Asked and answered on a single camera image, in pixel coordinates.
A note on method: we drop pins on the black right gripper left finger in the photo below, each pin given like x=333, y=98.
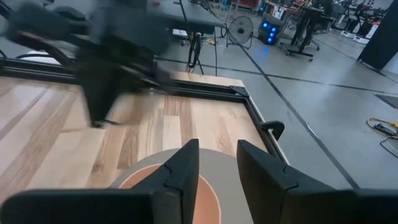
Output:
x=174, y=186

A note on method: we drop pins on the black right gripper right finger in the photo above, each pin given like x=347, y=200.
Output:
x=273, y=193

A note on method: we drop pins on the orange bowl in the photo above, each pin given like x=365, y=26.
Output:
x=206, y=202

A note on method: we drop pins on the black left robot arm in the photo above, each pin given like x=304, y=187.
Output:
x=46, y=28

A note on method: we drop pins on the round grey placemat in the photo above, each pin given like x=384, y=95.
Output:
x=224, y=174

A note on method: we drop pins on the grey work table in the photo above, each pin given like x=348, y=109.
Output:
x=192, y=15

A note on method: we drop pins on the round floor fan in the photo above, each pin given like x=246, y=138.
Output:
x=241, y=29

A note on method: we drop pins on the blue-lit computer tower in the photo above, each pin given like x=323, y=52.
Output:
x=269, y=31

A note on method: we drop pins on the black rolling stand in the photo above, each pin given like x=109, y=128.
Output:
x=303, y=34

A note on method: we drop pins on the black pillar panel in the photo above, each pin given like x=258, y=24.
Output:
x=381, y=37

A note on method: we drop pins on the black aluminium table frame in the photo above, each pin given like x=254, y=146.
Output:
x=217, y=93

